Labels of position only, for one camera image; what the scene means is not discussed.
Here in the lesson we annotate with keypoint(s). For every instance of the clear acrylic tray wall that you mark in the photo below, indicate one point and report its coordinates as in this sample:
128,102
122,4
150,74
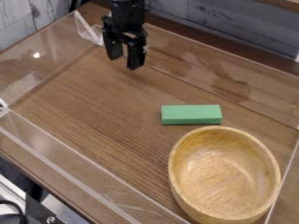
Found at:
81,127

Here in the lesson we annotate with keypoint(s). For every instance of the clear acrylic corner bracket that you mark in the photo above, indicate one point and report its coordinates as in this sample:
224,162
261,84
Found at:
89,32

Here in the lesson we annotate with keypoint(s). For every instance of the black metal bracket with screw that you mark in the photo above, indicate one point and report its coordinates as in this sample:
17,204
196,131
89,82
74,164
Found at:
38,214

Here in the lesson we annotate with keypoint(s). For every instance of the brown wooden bowl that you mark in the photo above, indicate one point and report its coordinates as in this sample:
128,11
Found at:
225,176

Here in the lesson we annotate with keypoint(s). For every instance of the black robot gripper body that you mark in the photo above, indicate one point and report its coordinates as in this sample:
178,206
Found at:
124,23

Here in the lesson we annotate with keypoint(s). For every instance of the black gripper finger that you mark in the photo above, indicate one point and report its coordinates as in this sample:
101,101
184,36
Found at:
137,54
114,45

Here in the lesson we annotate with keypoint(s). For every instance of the green rectangular block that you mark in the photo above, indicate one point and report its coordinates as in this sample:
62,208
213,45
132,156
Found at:
192,114

